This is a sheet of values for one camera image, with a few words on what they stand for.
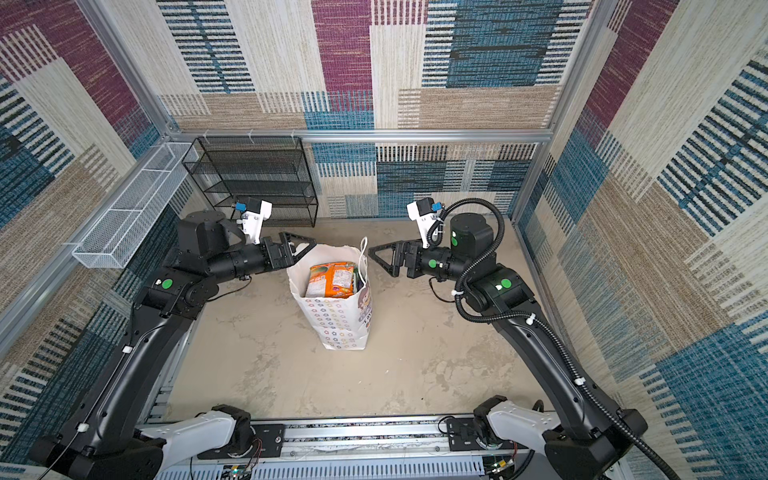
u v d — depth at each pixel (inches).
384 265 22.0
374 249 22.4
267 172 42.6
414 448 28.7
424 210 21.8
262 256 21.9
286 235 21.7
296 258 22.3
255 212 22.5
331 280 31.4
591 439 14.5
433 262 21.2
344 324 30.8
